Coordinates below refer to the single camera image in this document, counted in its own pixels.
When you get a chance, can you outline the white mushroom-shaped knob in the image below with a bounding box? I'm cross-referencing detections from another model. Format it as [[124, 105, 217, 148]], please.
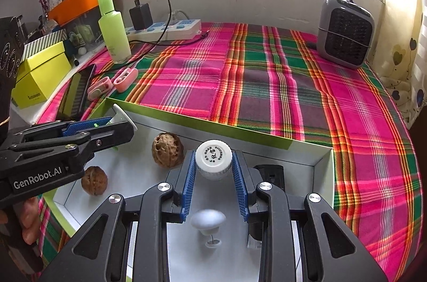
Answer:
[[190, 209, 227, 232]]

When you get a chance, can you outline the pink clip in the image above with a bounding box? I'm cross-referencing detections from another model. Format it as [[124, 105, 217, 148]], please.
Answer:
[[87, 77, 112, 99], [113, 67, 138, 92]]

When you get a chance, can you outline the green white cardboard box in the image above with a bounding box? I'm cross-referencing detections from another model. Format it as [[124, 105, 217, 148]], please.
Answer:
[[52, 97, 335, 282]]

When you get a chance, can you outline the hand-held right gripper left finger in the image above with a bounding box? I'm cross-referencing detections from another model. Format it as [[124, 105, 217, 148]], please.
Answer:
[[39, 149, 197, 282]]

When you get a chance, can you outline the dark glass tank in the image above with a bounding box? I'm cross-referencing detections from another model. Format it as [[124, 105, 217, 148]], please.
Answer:
[[65, 10, 107, 51]]

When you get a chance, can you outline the small brown walnut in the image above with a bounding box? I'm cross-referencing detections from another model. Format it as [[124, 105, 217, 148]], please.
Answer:
[[81, 166, 109, 196]]

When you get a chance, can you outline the black charger cable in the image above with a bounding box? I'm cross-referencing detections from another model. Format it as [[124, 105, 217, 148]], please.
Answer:
[[134, 0, 211, 46]]

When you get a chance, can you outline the grey space heater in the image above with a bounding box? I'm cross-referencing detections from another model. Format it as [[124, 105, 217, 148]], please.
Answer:
[[316, 0, 375, 70]]

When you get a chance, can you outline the yellow cardboard box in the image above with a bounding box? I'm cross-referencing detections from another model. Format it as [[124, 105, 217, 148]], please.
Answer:
[[11, 41, 73, 110]]

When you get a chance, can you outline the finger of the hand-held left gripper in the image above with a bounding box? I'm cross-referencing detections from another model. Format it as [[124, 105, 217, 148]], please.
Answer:
[[8, 117, 114, 149], [7, 121, 135, 169]]

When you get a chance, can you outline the person's left hand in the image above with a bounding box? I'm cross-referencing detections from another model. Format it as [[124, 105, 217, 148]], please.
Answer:
[[18, 196, 43, 245]]

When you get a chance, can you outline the small white pin cap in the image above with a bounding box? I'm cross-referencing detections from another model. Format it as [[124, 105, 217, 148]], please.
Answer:
[[204, 233, 223, 248]]

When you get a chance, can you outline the large wrinkled walnut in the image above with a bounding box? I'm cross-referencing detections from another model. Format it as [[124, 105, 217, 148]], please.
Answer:
[[152, 133, 185, 170]]

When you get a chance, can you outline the black charger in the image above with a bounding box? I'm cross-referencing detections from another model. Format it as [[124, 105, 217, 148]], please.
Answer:
[[129, 3, 152, 31]]

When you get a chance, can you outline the white capped jar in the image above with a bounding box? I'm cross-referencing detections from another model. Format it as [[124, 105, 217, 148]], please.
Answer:
[[194, 139, 233, 181]]

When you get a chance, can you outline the green white spool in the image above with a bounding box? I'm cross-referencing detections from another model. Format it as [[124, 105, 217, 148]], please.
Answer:
[[95, 104, 138, 151]]

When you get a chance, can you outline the pink green plaid blanket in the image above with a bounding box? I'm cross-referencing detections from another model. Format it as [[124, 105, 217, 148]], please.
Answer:
[[37, 21, 422, 282]]

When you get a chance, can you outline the heart print curtain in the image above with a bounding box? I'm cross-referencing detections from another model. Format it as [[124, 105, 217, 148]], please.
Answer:
[[377, 0, 427, 132]]

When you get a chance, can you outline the striped gift box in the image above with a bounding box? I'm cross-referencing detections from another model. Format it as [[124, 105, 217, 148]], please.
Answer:
[[23, 29, 67, 61]]

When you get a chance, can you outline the light green bottle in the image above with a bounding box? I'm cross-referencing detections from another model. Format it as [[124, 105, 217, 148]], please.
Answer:
[[97, 0, 132, 64]]

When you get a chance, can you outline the black device with clear end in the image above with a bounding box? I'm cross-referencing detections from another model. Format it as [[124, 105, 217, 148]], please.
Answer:
[[247, 165, 286, 248]]

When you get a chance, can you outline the white power strip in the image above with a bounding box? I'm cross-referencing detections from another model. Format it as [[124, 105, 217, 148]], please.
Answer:
[[124, 18, 202, 42]]

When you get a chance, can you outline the black phone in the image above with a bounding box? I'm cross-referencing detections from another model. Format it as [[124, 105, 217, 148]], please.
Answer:
[[57, 63, 97, 121]]

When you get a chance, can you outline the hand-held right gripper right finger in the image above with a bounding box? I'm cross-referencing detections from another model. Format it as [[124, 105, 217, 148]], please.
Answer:
[[231, 150, 389, 282]]

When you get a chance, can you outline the orange box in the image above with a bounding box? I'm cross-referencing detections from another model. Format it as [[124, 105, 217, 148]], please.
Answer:
[[48, 0, 118, 26]]

